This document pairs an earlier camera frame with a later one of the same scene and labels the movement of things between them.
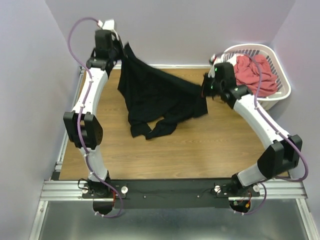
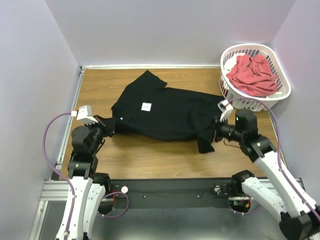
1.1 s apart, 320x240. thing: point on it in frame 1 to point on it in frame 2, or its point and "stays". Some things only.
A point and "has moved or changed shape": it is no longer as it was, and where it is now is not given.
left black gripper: (120, 49) to (102, 124)
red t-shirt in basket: (247, 72) stays
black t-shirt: (154, 100) has moved or changed shape
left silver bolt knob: (124, 189) stays
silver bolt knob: (217, 189) stays
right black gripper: (207, 85) to (216, 129)
